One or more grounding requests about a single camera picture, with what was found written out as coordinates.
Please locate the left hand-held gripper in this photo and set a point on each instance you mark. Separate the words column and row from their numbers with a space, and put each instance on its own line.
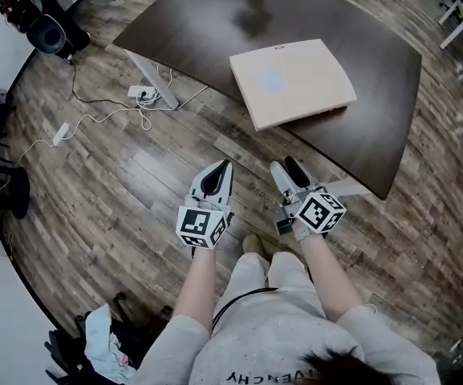
column 199, row 223

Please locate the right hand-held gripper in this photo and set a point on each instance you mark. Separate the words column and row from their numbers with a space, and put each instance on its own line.
column 321, row 213

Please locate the person's left forearm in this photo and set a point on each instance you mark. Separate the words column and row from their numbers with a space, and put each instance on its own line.
column 197, row 287

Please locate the person's right forearm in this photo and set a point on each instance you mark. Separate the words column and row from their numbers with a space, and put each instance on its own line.
column 329, row 279

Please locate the person's right hand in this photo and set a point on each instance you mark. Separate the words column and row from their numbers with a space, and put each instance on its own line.
column 302, row 232

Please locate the person's left shoe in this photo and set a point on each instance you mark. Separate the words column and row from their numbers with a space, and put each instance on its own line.
column 252, row 244

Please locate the person's light trousers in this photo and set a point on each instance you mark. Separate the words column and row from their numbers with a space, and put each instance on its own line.
column 255, row 275

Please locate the white power strip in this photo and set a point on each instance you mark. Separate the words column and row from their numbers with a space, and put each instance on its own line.
column 61, row 134
column 140, row 92

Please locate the black office chair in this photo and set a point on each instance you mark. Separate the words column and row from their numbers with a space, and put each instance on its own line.
column 143, row 331

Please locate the person's grey t-shirt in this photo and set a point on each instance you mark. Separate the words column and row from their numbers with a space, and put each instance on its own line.
column 279, row 339

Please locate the light blue cloth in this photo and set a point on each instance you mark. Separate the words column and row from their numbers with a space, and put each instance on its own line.
column 102, row 343

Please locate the white curved counter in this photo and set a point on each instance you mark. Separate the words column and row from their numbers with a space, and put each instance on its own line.
column 2, row 315

